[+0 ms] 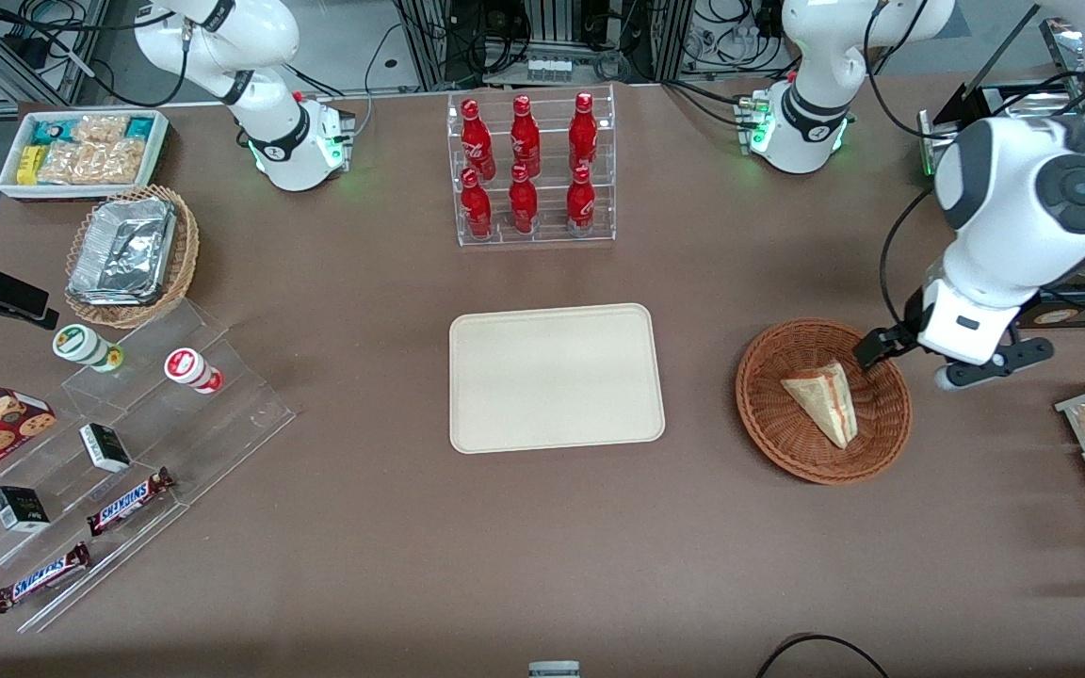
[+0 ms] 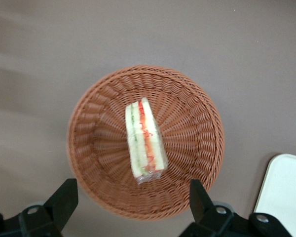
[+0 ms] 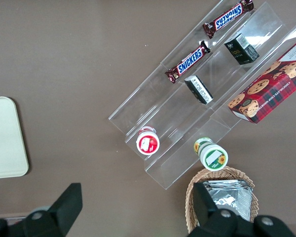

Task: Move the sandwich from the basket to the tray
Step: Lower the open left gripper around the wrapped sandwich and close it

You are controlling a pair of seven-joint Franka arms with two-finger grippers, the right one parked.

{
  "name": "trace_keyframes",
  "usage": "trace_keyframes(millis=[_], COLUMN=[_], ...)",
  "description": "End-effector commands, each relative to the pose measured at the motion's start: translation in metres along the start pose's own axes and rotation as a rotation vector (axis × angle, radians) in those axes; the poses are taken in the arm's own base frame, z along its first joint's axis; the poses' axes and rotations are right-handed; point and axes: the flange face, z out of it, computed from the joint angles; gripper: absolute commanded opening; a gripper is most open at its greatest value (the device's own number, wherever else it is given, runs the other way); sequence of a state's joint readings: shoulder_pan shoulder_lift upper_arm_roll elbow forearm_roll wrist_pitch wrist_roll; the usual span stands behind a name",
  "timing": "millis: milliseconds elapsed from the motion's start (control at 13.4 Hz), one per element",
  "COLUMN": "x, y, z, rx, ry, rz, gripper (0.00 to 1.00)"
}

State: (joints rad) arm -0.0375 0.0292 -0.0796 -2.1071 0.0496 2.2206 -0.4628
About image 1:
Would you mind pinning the light wicker basket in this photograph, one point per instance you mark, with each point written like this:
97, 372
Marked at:
186, 254

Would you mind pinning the white snack bin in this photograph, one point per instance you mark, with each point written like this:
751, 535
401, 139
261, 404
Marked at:
158, 151

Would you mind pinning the triangle sandwich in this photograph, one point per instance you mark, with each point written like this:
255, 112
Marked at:
830, 403

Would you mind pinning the aluminium frame rack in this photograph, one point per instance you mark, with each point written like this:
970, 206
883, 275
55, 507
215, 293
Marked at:
429, 42

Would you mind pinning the clear acrylic stepped display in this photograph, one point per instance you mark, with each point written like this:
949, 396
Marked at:
222, 414

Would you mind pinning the teal snack packet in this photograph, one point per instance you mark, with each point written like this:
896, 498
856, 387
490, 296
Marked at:
48, 132
139, 127

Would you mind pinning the red cola bottle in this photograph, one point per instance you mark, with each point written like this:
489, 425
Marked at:
523, 205
477, 209
477, 141
583, 132
580, 205
525, 137

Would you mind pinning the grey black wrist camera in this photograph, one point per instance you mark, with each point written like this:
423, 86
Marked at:
995, 365

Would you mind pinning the black clamp device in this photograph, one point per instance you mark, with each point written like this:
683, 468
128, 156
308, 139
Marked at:
10, 294

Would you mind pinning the grey box edge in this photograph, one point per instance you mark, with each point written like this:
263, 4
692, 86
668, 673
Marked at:
554, 669

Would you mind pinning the yellow snack packet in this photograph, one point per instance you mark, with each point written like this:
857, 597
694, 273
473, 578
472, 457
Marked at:
28, 165

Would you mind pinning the red lid white cup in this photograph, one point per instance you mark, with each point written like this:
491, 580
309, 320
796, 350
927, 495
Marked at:
186, 365

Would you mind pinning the large clear cracker bag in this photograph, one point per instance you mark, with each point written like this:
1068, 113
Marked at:
95, 162

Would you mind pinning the black power adapter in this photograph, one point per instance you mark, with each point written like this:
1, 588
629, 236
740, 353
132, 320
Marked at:
26, 50

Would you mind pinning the snickers bar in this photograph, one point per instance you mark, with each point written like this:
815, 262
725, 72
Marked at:
41, 577
128, 502

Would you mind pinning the clear acrylic bottle rack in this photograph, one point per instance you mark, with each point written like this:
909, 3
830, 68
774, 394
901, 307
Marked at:
552, 202

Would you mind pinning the brown wicker basket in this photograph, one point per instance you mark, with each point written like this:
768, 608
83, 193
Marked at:
787, 433

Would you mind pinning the small clear cracker bag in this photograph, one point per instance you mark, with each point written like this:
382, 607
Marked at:
100, 128

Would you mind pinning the small black box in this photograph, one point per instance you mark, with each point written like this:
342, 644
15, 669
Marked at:
105, 447
20, 508

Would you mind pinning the white socket strip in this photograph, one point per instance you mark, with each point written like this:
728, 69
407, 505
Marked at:
550, 69

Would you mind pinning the green lid white cup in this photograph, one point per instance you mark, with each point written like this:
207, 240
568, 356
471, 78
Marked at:
79, 344

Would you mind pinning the beige plastic tray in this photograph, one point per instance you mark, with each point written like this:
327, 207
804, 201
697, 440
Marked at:
557, 377

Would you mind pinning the black food warmer appliance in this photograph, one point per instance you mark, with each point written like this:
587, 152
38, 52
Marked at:
995, 94

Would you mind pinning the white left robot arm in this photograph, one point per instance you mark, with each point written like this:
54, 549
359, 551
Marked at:
1004, 188

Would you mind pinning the silver foil container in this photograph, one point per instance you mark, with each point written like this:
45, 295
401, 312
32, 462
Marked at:
123, 250

